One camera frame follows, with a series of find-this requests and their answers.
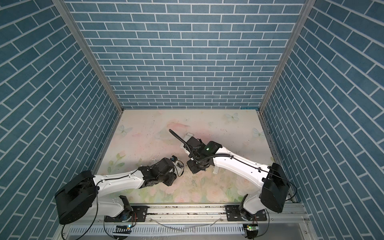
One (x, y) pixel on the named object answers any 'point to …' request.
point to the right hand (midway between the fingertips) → (190, 166)
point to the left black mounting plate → (136, 213)
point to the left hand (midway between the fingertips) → (174, 176)
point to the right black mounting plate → (233, 214)
